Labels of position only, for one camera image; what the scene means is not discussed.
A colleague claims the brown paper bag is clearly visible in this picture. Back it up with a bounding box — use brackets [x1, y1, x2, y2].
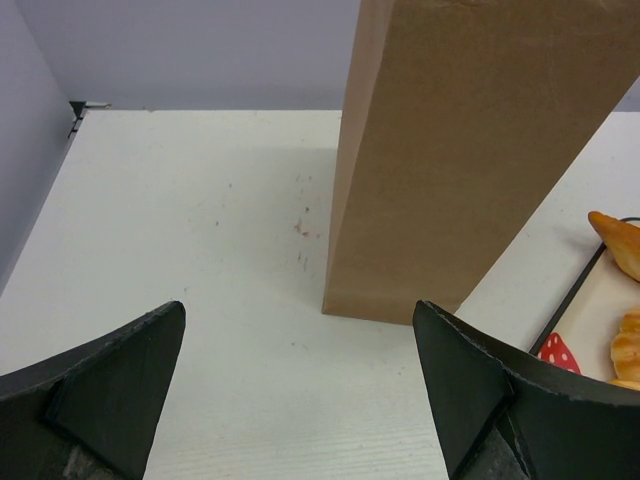
[322, 1, 639, 324]

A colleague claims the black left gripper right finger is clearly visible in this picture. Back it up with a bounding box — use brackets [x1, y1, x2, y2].
[413, 302, 639, 479]

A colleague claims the black table corner bracket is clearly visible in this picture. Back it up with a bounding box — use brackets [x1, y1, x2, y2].
[67, 101, 111, 139]

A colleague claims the strawberry pattern tray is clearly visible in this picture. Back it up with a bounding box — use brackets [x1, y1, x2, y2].
[531, 218, 639, 384]

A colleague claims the round yellow fake pastry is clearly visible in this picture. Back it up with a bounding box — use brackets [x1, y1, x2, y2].
[610, 307, 640, 390]

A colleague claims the long orange fake baguette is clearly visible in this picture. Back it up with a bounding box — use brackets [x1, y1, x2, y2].
[588, 211, 639, 282]

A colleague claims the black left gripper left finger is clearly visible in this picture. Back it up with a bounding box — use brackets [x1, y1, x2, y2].
[1, 301, 186, 479]

